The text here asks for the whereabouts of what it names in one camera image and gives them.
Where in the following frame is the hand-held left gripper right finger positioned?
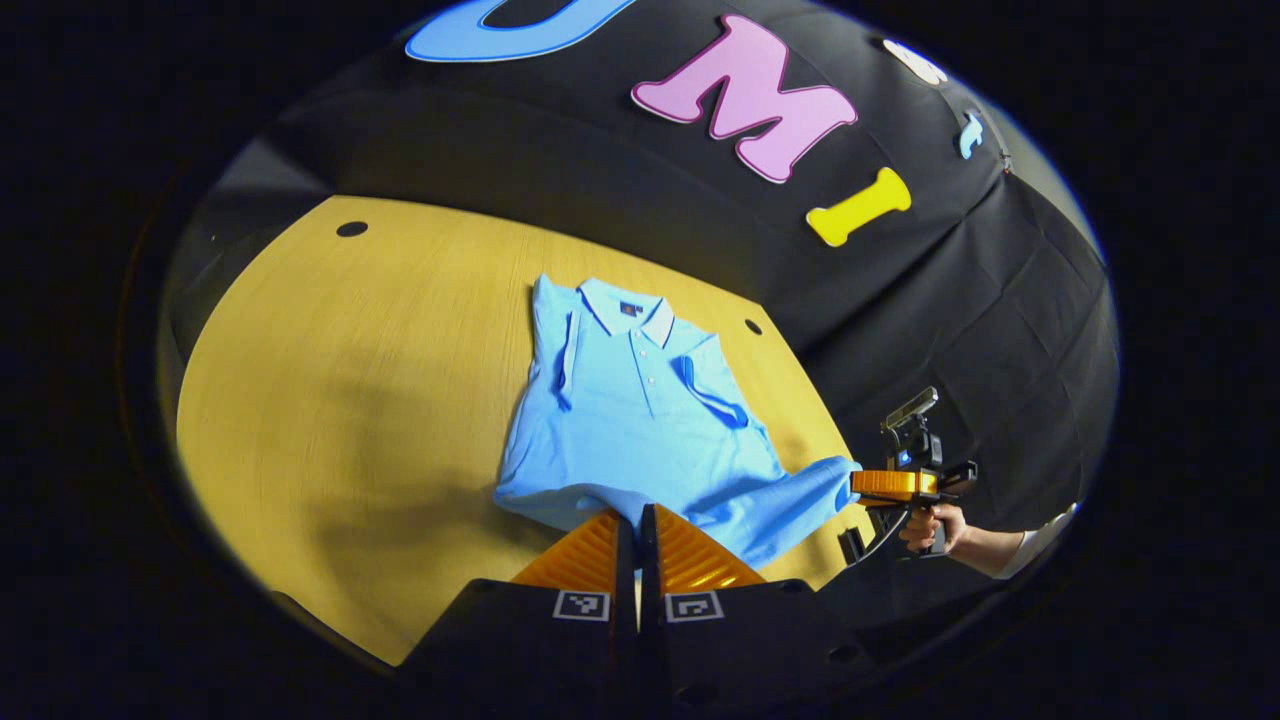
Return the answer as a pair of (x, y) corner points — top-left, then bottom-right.
(640, 502), (906, 706)

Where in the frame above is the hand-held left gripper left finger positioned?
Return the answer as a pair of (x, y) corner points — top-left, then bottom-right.
(398, 505), (639, 706)

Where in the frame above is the light blue T-shirt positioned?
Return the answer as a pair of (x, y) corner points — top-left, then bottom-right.
(492, 272), (864, 572)

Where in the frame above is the black backdrop cloth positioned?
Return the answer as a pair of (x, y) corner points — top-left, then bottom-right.
(165, 0), (1121, 626)

